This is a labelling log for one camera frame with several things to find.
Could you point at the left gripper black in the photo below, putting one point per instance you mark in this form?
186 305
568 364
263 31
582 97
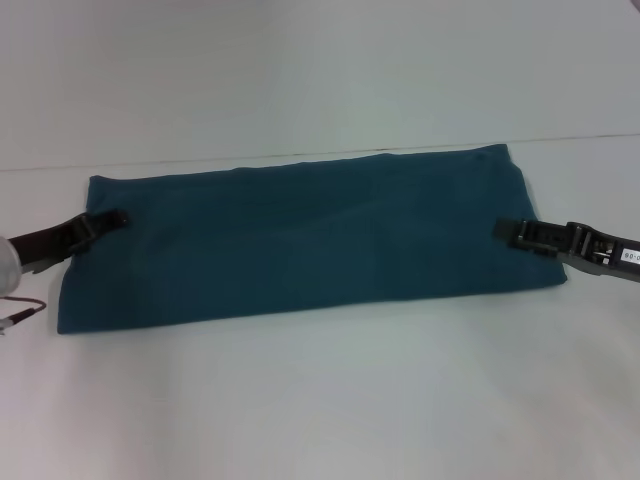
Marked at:
50 245

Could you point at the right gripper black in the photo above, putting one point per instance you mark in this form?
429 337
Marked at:
580 245

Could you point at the teal t-shirt with FREE! print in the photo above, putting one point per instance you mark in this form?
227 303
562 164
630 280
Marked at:
310 240

